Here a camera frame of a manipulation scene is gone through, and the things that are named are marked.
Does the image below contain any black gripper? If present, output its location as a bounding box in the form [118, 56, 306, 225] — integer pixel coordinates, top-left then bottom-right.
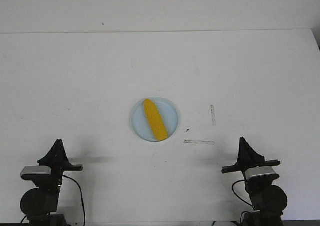
[221, 137, 280, 174]
[37, 139, 83, 180]

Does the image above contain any yellow corn cob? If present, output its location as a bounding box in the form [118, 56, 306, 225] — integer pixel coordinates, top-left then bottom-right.
[143, 99, 169, 141]

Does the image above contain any light blue round plate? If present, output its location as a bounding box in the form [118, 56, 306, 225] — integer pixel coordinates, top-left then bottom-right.
[130, 97, 180, 142]

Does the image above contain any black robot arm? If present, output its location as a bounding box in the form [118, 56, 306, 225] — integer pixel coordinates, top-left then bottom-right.
[20, 139, 84, 225]
[221, 137, 288, 225]

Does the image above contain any clear tape strip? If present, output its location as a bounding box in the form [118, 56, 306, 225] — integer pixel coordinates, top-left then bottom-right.
[183, 139, 215, 145]

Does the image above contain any white object at bottom edge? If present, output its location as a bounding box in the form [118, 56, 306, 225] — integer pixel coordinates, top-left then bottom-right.
[211, 221, 237, 226]

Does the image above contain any right black cable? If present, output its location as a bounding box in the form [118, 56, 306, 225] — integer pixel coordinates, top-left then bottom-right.
[231, 178, 254, 208]

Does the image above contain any black cable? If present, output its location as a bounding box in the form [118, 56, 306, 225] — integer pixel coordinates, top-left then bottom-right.
[62, 175, 86, 225]
[231, 178, 254, 208]

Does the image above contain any left black cable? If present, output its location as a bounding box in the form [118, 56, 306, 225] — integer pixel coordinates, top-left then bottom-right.
[62, 175, 86, 225]

